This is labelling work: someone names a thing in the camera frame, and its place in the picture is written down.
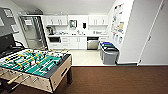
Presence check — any white sheet on refrigerator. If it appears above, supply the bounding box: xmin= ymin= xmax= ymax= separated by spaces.
xmin=23 ymin=19 xmax=34 ymax=26

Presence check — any black built-in microwave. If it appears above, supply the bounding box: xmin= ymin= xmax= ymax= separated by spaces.
xmin=49 ymin=36 xmax=62 ymax=44

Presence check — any small framed wall picture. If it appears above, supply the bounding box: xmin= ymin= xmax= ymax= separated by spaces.
xmin=3 ymin=8 xmax=14 ymax=18

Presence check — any black chair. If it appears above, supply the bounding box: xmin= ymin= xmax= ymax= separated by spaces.
xmin=0 ymin=33 xmax=26 ymax=58

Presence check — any white two-door base cabinet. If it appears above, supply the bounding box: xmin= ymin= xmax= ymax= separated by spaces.
xmin=68 ymin=35 xmax=88 ymax=50

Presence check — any large colourful wall poster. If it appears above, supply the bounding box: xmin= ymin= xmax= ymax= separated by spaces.
xmin=110 ymin=3 xmax=125 ymax=36

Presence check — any white room door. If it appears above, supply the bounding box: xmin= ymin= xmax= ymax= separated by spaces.
xmin=139 ymin=0 xmax=168 ymax=66

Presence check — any framed wall board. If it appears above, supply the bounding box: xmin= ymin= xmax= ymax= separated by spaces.
xmin=9 ymin=23 xmax=20 ymax=34

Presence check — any white three-door wall cabinet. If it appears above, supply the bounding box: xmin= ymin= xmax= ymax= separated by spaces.
xmin=88 ymin=14 xmax=110 ymax=27

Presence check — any blue lid waste bin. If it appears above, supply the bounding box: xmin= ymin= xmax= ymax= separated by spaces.
xmin=99 ymin=41 xmax=115 ymax=51

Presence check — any beige notice sheet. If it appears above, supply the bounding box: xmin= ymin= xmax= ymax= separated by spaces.
xmin=117 ymin=21 xmax=125 ymax=33

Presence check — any small blue wall sign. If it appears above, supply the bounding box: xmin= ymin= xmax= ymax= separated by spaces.
xmin=111 ymin=33 xmax=116 ymax=40

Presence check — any stainless steel refrigerator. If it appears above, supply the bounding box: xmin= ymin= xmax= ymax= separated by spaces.
xmin=19 ymin=15 xmax=48 ymax=50

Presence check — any black lid grey bin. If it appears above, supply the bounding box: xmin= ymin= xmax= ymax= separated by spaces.
xmin=101 ymin=46 xmax=120 ymax=66

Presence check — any green foosball table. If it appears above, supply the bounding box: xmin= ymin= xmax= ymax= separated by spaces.
xmin=0 ymin=48 xmax=73 ymax=94

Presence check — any white wide drawer cabinet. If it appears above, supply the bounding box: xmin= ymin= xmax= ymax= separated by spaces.
xmin=48 ymin=35 xmax=71 ymax=51

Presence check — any small green wall sign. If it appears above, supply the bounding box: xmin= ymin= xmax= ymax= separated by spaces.
xmin=114 ymin=34 xmax=120 ymax=42

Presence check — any white narrow drawer cabinet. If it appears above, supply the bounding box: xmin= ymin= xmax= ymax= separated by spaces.
xmin=98 ymin=35 xmax=110 ymax=48

